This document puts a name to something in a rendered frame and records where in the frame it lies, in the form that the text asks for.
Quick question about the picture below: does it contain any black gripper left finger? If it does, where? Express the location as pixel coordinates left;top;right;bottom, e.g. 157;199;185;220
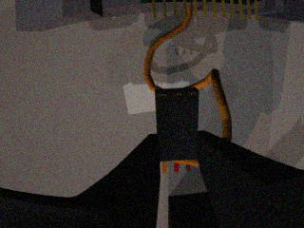
0;133;160;228

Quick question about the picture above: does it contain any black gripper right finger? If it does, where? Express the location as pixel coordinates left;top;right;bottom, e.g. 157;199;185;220
197;130;304;228

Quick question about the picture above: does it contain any black pin header strip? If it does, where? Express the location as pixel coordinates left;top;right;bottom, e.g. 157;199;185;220
141;0;255;5

